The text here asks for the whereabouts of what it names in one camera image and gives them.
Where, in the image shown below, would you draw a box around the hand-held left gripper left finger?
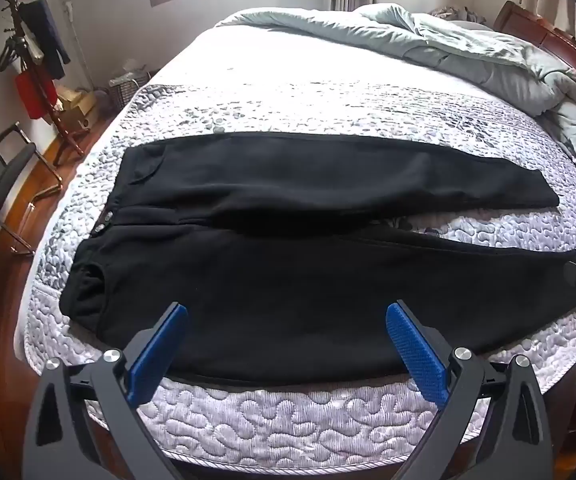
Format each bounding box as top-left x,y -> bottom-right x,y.
20,301 -> 189,480

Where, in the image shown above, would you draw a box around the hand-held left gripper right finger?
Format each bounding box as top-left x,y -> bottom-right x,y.
385,300 -> 556,480

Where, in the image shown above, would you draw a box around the black pants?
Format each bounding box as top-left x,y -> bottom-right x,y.
60,131 -> 576,386

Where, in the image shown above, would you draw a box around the cardboard box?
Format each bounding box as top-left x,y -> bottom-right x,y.
55,87 -> 99,132

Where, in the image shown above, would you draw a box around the grey duvet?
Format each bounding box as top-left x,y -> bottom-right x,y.
215,2 -> 576,186

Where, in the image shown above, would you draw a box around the wooden headboard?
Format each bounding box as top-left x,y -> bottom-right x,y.
493,0 -> 576,126

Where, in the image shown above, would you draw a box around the bed with grey quilted cover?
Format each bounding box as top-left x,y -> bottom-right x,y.
15,7 -> 576,463

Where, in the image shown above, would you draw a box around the wooden coat rack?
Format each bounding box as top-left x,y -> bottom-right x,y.
0,0 -> 86,168

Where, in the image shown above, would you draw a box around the red bag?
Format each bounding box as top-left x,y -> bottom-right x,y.
15,71 -> 58,121

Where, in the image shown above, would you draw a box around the patterned pillow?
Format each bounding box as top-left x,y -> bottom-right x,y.
428,6 -> 489,24

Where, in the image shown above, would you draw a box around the dark jacket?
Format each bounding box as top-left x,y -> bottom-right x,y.
20,0 -> 72,81

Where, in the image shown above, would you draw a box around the wire basket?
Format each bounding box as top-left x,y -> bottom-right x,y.
109,71 -> 151,111

